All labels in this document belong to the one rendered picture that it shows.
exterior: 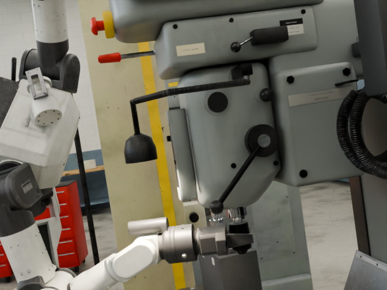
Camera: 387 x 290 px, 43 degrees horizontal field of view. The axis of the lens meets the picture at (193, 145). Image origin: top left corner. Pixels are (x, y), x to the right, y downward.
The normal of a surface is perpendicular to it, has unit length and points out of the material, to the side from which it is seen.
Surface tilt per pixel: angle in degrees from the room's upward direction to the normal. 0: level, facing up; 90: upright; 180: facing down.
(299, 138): 90
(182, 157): 90
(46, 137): 58
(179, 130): 90
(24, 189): 81
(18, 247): 96
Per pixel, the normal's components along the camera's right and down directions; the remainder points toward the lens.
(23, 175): 0.94, -0.29
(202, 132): -0.49, 0.12
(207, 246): -0.09, 0.07
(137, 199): 0.17, 0.03
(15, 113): 0.31, -0.55
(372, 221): -0.98, 0.15
